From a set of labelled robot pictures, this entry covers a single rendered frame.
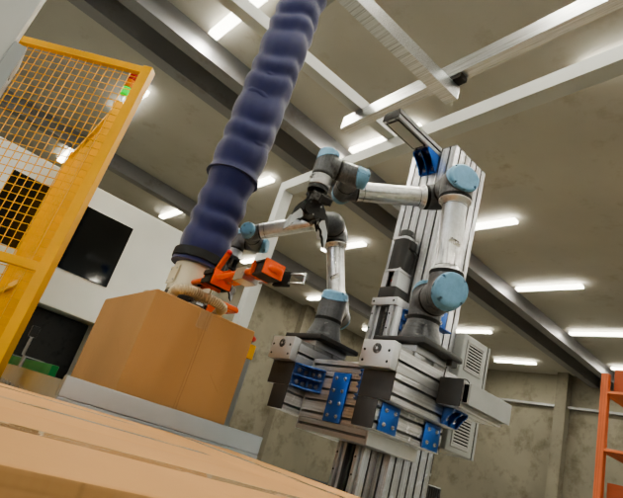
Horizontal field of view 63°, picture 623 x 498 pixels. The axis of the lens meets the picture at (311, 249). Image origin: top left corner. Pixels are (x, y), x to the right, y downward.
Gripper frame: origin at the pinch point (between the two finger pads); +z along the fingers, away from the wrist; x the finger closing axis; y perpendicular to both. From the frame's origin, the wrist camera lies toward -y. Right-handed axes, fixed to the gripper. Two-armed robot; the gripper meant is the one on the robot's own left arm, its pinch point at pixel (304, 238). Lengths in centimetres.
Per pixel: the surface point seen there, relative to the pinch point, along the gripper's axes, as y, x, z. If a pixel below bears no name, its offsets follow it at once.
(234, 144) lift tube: 53, 24, -49
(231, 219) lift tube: 54, 13, -17
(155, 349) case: 29, 26, 45
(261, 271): -0.1, 10.0, 15.8
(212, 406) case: 34, 1, 56
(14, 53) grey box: 73, 117, -50
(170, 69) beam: 435, 76, -317
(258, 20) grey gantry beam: 151, 27, -202
